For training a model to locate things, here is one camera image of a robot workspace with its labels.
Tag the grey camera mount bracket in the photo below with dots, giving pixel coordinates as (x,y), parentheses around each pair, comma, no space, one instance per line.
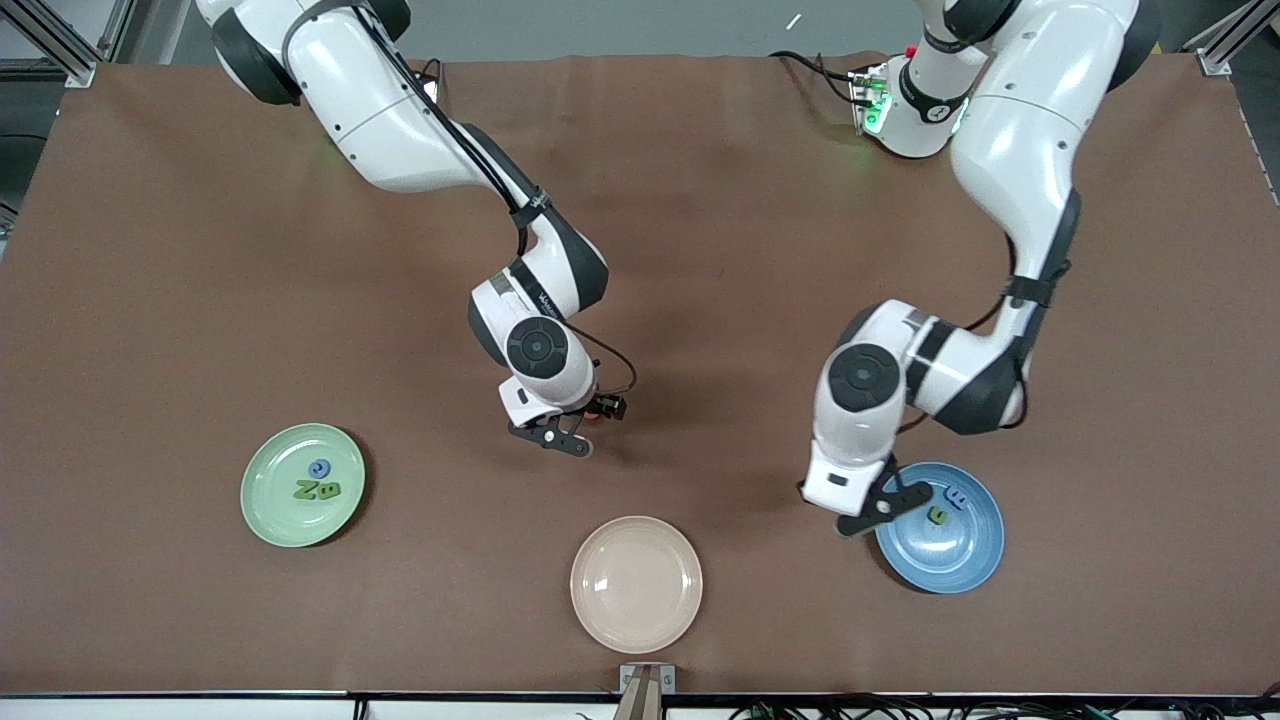
(630,680)

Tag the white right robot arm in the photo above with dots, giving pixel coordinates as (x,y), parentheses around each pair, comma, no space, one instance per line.
(380,120)

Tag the beige plate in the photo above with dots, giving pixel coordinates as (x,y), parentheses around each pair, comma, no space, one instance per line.
(636,590)

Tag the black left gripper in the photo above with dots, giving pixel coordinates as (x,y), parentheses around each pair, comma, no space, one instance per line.
(891,464)

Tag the green plate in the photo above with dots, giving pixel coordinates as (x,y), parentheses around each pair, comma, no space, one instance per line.
(290,525)

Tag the aluminium frame profile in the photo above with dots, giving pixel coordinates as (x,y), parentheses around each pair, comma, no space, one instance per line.
(70,62)
(1215,55)

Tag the blue letter m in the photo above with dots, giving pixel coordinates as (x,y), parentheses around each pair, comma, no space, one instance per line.
(955,497)

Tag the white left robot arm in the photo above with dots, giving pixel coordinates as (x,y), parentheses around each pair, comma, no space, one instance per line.
(1030,130)

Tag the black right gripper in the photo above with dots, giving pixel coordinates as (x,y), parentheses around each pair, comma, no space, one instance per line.
(598,407)

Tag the blue plate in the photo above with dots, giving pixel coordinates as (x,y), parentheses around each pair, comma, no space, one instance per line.
(950,565)

